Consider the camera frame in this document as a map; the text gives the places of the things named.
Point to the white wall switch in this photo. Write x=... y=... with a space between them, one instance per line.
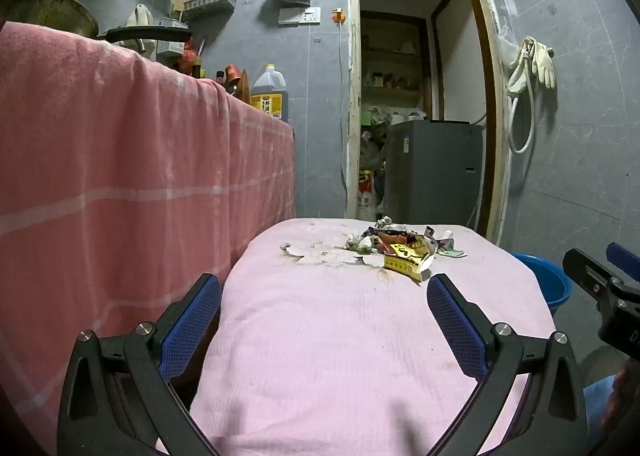
x=289 y=17

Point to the wooden shelf unit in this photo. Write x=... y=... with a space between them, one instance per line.
x=395 y=92

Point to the wooden door frame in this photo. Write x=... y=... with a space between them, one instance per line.
x=352 y=86

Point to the grey wall rack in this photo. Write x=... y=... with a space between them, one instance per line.
x=210 y=5

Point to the pile of wrappers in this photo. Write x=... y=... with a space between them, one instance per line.
x=387 y=238

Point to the metal pot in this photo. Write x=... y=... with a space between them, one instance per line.
x=45 y=11

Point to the red checked cloth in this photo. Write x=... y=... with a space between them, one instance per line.
x=100 y=161

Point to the wooden cutting board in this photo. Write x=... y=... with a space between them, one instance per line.
x=180 y=3

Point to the red plastic bag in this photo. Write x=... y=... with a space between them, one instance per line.
x=190 y=58

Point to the white utensil holder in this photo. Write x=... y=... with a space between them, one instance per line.
x=170 y=48

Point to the grey washing machine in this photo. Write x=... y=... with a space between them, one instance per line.
x=430 y=171

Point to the cream hanging cloth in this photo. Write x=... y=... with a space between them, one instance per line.
x=139 y=18

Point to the pile of plastic bags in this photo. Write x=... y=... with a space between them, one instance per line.
x=372 y=146

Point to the red jar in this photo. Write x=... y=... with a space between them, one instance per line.
x=232 y=75

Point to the black pan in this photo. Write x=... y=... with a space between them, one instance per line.
x=145 y=34

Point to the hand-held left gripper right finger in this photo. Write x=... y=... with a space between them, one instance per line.
x=455 y=326

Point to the orange plug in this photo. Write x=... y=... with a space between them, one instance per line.
x=339 y=15

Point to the white rice sack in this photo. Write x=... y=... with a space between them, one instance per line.
x=367 y=196

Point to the cooking oil jug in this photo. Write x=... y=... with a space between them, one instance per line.
x=270 y=96

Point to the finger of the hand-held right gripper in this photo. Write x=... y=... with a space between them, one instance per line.
x=590 y=276
x=625 y=261

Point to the yellow paper carton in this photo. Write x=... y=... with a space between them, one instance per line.
x=402 y=261

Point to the light pink towel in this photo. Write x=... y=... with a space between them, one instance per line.
x=325 y=336

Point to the brown snack packet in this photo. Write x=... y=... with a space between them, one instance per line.
x=245 y=88

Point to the blue plastic basin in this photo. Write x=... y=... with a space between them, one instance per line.
x=547 y=281

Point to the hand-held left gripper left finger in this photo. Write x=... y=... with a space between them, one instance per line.
x=192 y=326

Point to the white wall socket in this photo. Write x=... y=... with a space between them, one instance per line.
x=311 y=16

